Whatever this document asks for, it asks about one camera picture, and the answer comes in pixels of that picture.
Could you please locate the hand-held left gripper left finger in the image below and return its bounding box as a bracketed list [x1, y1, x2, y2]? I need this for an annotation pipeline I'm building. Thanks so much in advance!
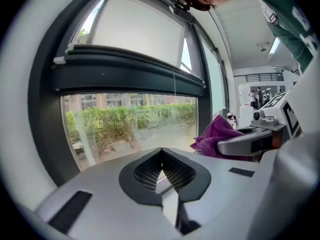
[34, 147, 185, 240]

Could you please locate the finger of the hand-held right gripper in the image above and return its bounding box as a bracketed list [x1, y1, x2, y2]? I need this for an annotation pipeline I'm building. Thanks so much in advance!
[235, 126, 261, 135]
[216, 128, 274, 157]

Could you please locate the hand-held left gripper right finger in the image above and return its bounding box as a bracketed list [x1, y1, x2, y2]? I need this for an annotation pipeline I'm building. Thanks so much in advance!
[161, 147, 276, 236]

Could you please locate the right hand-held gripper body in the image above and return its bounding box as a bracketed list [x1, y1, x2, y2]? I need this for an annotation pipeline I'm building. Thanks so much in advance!
[250, 91, 302, 152]

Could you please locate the purple cloth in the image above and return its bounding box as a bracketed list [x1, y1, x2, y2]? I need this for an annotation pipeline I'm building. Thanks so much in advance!
[190, 114, 251, 162]

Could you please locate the black railing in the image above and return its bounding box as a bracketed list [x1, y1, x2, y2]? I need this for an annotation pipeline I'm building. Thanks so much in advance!
[244, 72, 285, 83]

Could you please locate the ceiling light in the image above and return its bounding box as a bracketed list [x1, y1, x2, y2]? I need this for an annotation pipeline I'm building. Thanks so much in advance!
[268, 36, 281, 55]

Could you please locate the green sweatshirt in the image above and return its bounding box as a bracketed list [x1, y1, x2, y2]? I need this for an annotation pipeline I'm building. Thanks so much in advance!
[251, 0, 320, 74]

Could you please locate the blind pull cord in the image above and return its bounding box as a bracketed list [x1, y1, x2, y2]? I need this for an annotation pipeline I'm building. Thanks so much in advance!
[171, 70, 178, 97]

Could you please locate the black window frame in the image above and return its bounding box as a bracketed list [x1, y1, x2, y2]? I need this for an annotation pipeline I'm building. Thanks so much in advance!
[27, 0, 232, 187]

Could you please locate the black head camera mount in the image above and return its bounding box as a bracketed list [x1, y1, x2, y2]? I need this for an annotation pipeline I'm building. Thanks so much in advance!
[168, 0, 197, 25]

